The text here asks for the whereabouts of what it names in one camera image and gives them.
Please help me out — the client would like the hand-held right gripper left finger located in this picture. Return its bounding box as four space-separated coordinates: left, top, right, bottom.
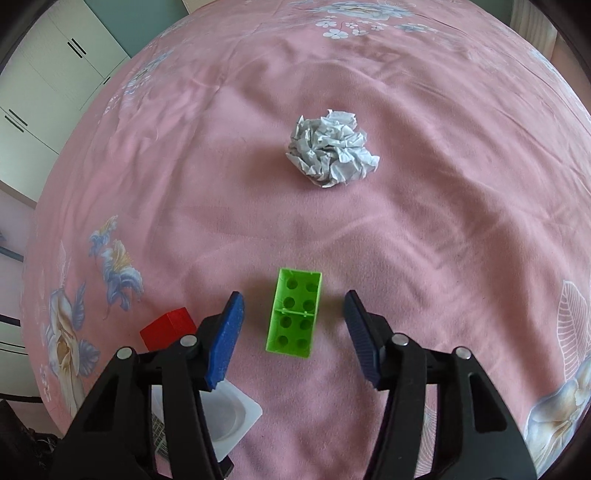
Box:
54 291 245 480

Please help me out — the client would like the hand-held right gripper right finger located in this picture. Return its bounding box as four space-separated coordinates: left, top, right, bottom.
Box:
344 290 539 480

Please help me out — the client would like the lime green building block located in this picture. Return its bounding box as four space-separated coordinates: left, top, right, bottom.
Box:
264 267 323 360

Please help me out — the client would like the red block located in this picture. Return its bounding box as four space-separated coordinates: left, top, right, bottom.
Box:
140 307 197 352

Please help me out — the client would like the white plastic cup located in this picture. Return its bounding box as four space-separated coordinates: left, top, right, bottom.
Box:
150 380 263 463

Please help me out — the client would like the pink floral blanket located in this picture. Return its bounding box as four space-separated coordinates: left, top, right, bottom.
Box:
21 0 591 480

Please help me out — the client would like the crumpled white paper ball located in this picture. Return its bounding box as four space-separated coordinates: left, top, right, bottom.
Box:
285 109 381 189

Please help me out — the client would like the white wardrobe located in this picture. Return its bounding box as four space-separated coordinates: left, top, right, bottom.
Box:
0 0 133 205

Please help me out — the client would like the cream bed headboard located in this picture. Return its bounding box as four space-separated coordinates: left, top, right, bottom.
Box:
181 0 223 16

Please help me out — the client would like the cream curtain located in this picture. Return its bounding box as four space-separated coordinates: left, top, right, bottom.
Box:
509 0 560 57

